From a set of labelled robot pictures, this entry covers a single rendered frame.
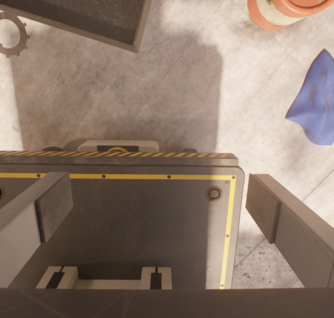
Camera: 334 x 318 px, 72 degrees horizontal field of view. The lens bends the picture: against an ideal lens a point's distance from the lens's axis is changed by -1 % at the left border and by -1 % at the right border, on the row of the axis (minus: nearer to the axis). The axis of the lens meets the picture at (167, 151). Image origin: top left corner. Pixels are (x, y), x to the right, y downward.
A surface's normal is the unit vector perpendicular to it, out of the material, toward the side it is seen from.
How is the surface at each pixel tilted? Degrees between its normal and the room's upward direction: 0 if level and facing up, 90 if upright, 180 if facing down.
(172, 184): 0
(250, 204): 90
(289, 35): 0
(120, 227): 0
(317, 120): 55
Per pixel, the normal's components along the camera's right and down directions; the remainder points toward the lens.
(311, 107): -0.68, -0.05
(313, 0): 0.02, 0.27
